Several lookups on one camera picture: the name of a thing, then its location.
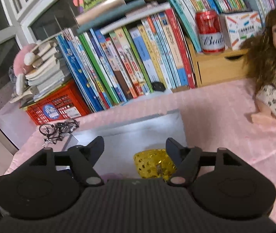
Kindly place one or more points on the stack of worn books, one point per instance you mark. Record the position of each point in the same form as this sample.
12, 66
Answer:
48, 70

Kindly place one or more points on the white window frame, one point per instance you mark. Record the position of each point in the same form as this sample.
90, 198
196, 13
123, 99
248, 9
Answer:
19, 14

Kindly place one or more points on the gold sequined pouch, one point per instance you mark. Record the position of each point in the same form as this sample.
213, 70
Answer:
150, 162

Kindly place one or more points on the pile of flat books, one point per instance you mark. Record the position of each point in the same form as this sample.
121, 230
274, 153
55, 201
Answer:
118, 12

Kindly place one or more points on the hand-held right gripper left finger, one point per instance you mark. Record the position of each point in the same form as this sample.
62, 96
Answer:
98, 148

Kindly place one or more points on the row of upright books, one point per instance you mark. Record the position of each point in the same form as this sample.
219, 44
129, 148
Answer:
128, 60

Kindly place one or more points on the grey cardboard box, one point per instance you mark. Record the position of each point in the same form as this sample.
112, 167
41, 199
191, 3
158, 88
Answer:
133, 131

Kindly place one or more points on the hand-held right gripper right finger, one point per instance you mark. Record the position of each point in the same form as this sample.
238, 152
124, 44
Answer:
173, 148

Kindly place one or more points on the red plastic crate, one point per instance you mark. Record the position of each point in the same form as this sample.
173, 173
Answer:
67, 94

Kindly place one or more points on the pink tablecloth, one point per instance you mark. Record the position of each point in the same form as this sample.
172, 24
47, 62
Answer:
213, 116

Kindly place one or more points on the white pencil print box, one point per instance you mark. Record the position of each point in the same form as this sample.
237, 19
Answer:
240, 26

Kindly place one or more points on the pink plush toy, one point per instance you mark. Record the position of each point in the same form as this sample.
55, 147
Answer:
22, 60

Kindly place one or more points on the red beverage can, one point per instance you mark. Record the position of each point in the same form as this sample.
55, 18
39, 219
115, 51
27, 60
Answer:
209, 29

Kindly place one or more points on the wooden drawer organiser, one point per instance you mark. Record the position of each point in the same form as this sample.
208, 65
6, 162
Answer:
215, 68

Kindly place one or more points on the small black object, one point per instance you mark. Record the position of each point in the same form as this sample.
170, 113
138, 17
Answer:
158, 86

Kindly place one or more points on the miniature black bicycle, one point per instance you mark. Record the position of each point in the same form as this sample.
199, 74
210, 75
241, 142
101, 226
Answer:
60, 128

